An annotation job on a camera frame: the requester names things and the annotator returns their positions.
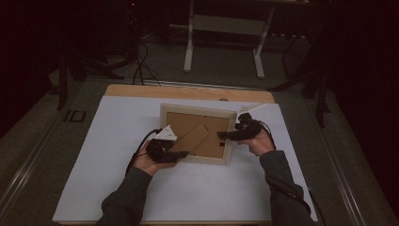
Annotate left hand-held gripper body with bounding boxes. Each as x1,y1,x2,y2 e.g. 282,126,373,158
146,124,179,164

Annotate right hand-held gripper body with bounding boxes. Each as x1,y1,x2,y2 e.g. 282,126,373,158
236,102,268,141

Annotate light wooden picture frame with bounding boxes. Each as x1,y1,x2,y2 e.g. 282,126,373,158
159,103,238,167

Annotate person's left hand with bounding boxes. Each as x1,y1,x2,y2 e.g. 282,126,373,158
133,141,181,177

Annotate person's right hand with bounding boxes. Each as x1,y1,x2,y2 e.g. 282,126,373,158
238,128,276,157

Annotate white table sheet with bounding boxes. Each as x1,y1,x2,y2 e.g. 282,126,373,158
52,94,318,222

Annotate black rectangular floor plate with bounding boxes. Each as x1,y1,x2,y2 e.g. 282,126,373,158
63,109,88,123

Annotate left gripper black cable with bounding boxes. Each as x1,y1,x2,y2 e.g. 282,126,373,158
124,128,163,177

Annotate black floor cables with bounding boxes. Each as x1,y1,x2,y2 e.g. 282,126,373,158
131,40,162,88

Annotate white metal table frame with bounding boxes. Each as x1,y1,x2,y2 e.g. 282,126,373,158
183,0,311,80

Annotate metal floor rail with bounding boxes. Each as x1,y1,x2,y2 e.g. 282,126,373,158
305,96,367,226
0,117,61,210

